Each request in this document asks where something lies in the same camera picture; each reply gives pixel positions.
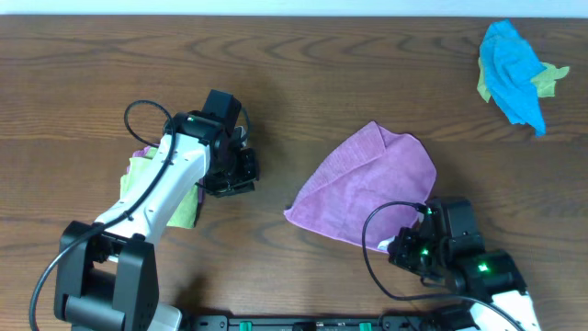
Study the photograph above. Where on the yellow-green crumpled cloth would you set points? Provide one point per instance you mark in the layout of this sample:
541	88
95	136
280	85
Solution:
544	82

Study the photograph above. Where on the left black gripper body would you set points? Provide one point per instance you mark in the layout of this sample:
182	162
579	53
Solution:
243	170

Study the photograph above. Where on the blue crumpled cloth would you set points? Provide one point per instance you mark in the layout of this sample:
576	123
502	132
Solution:
509	64

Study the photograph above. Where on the purple microfiber cloth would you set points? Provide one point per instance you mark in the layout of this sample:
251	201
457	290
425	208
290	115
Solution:
370	168

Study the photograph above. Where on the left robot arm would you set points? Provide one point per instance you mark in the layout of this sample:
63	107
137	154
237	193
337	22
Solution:
106	271

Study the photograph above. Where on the folded purple cloth underneath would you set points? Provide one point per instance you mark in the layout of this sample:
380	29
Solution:
148	152

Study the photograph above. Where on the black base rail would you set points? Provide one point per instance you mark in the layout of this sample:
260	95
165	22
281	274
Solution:
386	322

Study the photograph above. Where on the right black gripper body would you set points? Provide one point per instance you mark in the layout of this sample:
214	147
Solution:
423	256

